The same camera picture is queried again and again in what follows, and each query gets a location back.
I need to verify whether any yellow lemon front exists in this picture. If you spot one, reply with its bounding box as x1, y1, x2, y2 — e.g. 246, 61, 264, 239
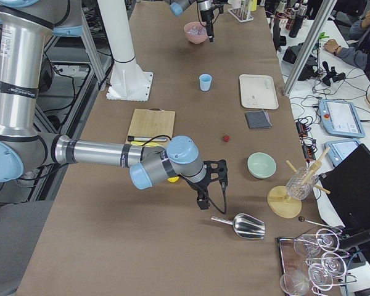
167, 176, 179, 183

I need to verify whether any steel ice scoop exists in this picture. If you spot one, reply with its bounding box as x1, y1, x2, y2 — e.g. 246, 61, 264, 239
210, 213, 265, 240

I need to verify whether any black monitor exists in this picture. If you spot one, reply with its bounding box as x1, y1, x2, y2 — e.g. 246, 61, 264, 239
320, 144, 370, 230

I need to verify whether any aluminium frame post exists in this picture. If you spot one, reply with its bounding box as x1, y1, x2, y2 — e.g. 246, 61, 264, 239
282, 0, 337, 97

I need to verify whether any wine glass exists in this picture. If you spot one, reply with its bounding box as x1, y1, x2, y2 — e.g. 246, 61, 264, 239
305, 252, 348, 291
294, 228, 339, 258
280, 263, 334, 295

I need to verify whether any cream rabbit tray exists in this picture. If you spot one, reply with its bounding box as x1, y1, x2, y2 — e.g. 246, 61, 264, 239
239, 74, 279, 110

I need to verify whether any wooden cutting board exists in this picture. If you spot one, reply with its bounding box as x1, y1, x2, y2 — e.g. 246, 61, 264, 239
128, 109, 176, 138

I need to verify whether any light blue plastic cup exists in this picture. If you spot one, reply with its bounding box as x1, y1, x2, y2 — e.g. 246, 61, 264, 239
199, 73, 212, 92

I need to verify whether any wooden mug tree stand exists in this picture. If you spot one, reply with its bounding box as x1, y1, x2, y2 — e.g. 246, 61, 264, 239
267, 147, 331, 218

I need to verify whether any wine glass rear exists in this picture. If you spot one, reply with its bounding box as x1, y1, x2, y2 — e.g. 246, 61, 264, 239
294, 228, 339, 258

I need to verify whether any teach pendant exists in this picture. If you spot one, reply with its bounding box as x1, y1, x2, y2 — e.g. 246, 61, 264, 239
324, 139, 361, 167
318, 99, 366, 138

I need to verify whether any white wire cup rack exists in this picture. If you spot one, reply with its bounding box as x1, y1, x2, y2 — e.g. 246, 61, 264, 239
228, 0, 253, 23

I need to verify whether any seated person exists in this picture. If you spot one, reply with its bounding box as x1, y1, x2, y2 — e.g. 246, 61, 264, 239
323, 10, 370, 80

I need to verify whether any teach pendant rear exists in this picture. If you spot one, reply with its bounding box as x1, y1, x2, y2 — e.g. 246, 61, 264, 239
324, 139, 361, 167

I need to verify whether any glass mug on stand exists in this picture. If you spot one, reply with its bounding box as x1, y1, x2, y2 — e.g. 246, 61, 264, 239
286, 167, 318, 200

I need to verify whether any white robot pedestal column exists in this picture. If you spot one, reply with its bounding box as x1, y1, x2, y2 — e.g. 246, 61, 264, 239
98, 0, 153, 102

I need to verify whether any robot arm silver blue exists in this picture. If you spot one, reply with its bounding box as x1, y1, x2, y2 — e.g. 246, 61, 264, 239
169, 0, 228, 43
0, 1, 228, 210

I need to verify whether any dark grey folded cloth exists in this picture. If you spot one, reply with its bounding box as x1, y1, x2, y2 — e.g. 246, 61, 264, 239
245, 110, 272, 129

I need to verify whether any teach pendant front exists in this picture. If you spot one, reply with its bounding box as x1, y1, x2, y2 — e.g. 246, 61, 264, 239
318, 99, 366, 138

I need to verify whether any black rectangular tray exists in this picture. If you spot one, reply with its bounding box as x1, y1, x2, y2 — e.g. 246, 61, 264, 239
277, 237, 357, 295

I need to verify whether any mint green bowl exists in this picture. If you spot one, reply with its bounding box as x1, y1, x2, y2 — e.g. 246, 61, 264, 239
247, 152, 277, 179

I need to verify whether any pink bowl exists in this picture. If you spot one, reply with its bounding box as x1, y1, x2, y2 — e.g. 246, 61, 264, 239
184, 21, 208, 44

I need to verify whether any wine glass front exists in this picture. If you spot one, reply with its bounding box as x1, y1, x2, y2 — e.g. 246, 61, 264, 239
280, 263, 334, 295

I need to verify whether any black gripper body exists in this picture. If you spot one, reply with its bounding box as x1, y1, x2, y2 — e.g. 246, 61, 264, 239
197, 0, 224, 22
185, 159, 227, 197

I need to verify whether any pile of clear ice cubes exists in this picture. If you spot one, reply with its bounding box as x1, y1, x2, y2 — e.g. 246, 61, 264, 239
186, 26, 206, 36

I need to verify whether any wine glass middle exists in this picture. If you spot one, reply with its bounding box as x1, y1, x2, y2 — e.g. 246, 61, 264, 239
305, 252, 348, 291

